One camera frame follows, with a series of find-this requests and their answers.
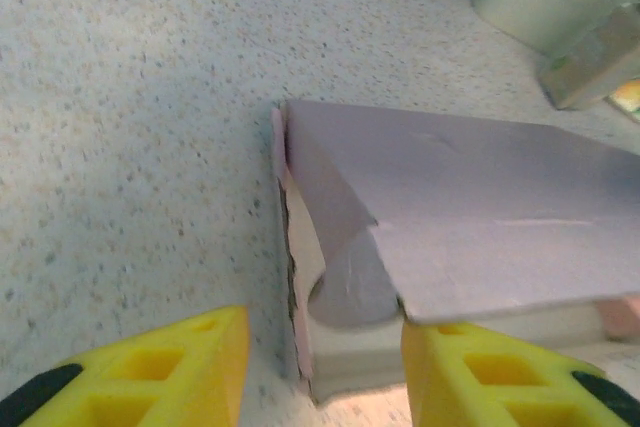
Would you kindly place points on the pink paper box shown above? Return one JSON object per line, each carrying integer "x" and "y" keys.
{"x": 475, "y": 207}

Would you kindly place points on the green yellow snack bag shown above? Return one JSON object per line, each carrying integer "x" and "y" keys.
{"x": 629, "y": 97}

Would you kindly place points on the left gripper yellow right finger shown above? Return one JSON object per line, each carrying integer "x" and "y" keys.
{"x": 500, "y": 387}

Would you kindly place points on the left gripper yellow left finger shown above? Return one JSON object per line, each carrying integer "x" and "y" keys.
{"x": 150, "y": 382}

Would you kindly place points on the beige spice bottle black cap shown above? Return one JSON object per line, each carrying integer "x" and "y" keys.
{"x": 595, "y": 62}

